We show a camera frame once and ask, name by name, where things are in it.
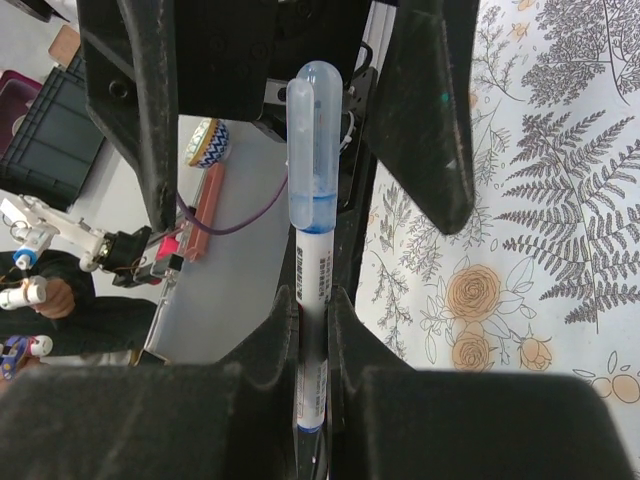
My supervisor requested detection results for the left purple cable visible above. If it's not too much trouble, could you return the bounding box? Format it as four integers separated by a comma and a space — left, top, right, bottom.
174, 169, 291, 237

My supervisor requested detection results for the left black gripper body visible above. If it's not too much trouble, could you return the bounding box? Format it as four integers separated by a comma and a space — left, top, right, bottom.
174, 0, 371, 121

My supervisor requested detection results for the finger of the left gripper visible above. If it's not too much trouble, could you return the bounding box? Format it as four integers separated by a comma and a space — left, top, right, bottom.
367, 0, 479, 235
77, 1, 178, 231

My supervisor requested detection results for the operator in dark clothing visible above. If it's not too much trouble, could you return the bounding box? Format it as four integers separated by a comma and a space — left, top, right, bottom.
1, 250, 156, 366

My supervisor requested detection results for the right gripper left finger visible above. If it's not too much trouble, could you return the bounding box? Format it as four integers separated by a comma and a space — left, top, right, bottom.
1, 287, 298, 479

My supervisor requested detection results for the patterned bowl at left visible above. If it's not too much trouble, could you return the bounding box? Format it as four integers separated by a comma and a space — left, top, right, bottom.
184, 118, 230, 169

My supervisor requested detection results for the blue marker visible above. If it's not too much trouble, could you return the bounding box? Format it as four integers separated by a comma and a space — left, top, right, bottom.
286, 61, 343, 433

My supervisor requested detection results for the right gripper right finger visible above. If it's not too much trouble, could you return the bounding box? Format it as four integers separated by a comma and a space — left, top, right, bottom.
328, 287, 625, 479

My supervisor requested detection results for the black plastic crate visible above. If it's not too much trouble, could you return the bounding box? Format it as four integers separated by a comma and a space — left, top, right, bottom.
1, 53, 105, 211

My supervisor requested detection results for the floral tablecloth mat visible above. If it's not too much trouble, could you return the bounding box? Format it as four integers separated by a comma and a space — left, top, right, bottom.
355, 1, 639, 407

